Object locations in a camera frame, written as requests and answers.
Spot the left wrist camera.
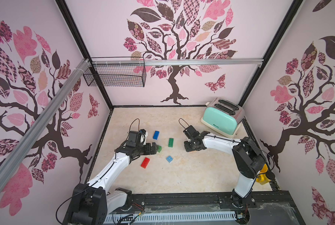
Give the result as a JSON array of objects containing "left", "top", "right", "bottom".
[{"left": 126, "top": 129, "right": 147, "bottom": 147}]

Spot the long blue lego brick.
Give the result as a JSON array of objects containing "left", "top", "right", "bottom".
[{"left": 152, "top": 131, "right": 160, "bottom": 140}]

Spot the white slotted cable duct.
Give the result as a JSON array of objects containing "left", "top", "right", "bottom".
[{"left": 103, "top": 211, "right": 237, "bottom": 225}]

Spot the small light blue lego brick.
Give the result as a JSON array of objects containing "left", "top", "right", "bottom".
[{"left": 166, "top": 156, "right": 173, "bottom": 163}]

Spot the mint green toaster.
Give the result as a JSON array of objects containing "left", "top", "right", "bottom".
[{"left": 200, "top": 97, "right": 245, "bottom": 138}]

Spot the long green lego brick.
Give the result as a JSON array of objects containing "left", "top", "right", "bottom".
[{"left": 168, "top": 138, "right": 174, "bottom": 148}]

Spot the aluminium rail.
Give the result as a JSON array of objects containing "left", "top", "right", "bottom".
[
  {"left": 92, "top": 58, "right": 264, "bottom": 66},
  {"left": 0, "top": 59, "right": 90, "bottom": 193}
]

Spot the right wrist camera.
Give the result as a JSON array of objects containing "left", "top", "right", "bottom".
[{"left": 183, "top": 125, "right": 199, "bottom": 139}]

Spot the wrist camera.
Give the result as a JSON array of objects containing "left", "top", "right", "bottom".
[
  {"left": 183, "top": 125, "right": 199, "bottom": 139},
  {"left": 126, "top": 129, "right": 147, "bottom": 147}
]

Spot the red lego brick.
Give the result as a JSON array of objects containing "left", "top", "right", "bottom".
[{"left": 140, "top": 157, "right": 150, "bottom": 169}]

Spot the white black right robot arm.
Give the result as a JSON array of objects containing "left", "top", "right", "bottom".
[{"left": 184, "top": 130, "right": 266, "bottom": 208}]

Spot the aluminium rail left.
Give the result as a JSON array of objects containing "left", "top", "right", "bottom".
[{"left": 0, "top": 59, "right": 90, "bottom": 193}]

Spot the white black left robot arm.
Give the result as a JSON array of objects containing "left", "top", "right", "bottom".
[{"left": 62, "top": 142, "right": 161, "bottom": 225}]

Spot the black wire basket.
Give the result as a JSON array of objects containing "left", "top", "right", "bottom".
[{"left": 83, "top": 56, "right": 147, "bottom": 87}]

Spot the aluminium rail back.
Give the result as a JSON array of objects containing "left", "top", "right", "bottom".
[{"left": 92, "top": 58, "right": 264, "bottom": 66}]

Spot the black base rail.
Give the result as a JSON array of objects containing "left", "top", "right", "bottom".
[{"left": 130, "top": 191, "right": 296, "bottom": 209}]

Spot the yellow mug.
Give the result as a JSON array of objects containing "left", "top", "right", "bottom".
[{"left": 256, "top": 164, "right": 271, "bottom": 185}]

